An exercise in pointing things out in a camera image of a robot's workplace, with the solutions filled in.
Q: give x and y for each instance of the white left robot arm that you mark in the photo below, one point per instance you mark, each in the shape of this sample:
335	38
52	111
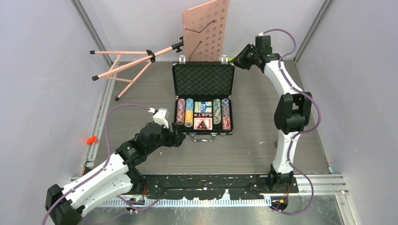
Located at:
118	175

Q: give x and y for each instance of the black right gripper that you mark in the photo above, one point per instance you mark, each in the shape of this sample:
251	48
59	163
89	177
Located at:
239	61

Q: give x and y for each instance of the blue Texas Hold'em card deck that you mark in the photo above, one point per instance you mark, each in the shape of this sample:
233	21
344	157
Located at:
196	107

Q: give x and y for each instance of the red chip stack right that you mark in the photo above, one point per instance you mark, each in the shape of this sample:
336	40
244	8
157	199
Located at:
226	123

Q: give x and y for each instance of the red backed card deck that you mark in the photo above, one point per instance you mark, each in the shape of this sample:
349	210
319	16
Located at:
209	122

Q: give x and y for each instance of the orange clip on rail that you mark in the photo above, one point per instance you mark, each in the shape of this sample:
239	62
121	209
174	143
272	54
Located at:
91	140

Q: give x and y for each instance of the triangular all in button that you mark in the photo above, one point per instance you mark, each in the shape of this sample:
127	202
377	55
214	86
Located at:
202	125

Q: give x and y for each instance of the black aluminium poker case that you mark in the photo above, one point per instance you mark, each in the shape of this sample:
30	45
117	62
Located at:
203	81

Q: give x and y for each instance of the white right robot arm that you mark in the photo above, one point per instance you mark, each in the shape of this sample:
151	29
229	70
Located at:
292	113

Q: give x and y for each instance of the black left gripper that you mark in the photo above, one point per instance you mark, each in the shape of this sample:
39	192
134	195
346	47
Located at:
174	139

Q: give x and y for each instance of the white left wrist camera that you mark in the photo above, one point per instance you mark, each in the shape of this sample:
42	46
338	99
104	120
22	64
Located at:
160	116

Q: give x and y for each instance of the pink perforated music stand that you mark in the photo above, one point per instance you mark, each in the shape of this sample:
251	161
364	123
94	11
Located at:
203	29

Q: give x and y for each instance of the blue orange chip stack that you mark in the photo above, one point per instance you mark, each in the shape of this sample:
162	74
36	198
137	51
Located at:
225	105

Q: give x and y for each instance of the light blue chip stack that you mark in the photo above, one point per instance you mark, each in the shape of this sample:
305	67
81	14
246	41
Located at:
189	104

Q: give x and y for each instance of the green chip stack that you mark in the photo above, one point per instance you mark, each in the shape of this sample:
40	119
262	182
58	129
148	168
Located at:
217	112

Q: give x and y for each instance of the purple poker chip stack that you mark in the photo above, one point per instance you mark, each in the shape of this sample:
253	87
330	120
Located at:
181	103

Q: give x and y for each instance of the dark red chip stack left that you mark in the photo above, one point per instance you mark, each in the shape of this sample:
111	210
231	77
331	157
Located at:
180	114

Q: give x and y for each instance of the yellow chip stack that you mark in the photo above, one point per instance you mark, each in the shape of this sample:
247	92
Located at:
188	122

